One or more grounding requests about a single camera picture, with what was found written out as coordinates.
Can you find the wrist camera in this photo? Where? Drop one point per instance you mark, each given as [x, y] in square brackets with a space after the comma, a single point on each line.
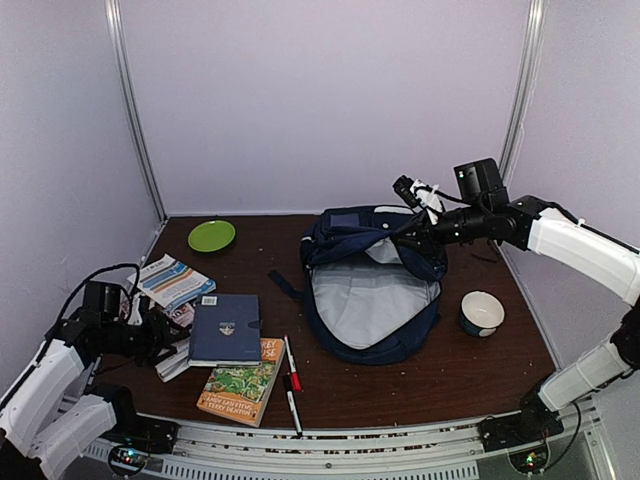
[130, 310]
[417, 192]

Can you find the black capped marker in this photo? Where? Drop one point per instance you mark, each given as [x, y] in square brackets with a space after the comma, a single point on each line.
[292, 405]

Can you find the illustrated pink cover book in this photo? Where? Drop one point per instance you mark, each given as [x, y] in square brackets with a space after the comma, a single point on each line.
[178, 319]

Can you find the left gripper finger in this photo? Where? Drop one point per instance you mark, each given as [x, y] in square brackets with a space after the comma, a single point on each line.
[168, 353]
[166, 334]

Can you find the right aluminium frame post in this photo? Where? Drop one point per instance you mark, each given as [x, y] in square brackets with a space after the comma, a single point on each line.
[524, 92]

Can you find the left aluminium frame post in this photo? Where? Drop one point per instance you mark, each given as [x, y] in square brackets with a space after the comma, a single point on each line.
[117, 35]

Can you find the white coffee cover book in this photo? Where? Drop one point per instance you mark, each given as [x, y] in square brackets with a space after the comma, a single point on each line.
[173, 366]

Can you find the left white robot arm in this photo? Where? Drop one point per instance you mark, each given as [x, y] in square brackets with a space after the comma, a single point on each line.
[35, 444]

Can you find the navy blue notebook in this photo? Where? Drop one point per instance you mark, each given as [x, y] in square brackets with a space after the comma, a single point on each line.
[226, 331]

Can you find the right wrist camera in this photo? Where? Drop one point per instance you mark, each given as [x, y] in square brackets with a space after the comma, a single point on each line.
[417, 192]

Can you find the navy blue backpack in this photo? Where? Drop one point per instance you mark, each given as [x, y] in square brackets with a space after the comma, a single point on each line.
[369, 299]

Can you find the aluminium front rail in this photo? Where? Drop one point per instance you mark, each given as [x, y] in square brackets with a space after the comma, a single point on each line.
[445, 450]

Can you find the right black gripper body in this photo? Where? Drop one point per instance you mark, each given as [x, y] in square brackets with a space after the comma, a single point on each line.
[474, 224]

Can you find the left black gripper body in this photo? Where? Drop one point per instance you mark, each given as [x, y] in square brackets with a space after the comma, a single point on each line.
[137, 343]

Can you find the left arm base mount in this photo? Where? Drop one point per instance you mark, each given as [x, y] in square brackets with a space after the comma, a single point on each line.
[132, 447]

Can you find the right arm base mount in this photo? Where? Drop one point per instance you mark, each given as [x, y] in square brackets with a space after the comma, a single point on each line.
[525, 440]

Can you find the green plate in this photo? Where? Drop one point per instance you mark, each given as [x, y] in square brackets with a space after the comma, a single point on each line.
[211, 236]

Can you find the white teal bowl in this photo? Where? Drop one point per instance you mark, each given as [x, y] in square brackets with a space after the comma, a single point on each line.
[481, 314]

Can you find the Penguin young readers book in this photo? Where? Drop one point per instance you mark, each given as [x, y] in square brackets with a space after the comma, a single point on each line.
[170, 283]

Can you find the aluminium frame post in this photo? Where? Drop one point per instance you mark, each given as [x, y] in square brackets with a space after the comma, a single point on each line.
[117, 35]
[524, 92]

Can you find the red capped marker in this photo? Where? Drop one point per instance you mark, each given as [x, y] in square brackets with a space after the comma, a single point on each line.
[294, 375]

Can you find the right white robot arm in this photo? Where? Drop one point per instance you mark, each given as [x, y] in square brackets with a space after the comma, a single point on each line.
[581, 287]

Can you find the orange Treehouse book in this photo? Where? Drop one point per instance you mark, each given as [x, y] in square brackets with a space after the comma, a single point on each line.
[241, 393]

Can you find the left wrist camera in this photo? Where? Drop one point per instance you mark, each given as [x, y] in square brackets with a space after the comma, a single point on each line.
[130, 310]

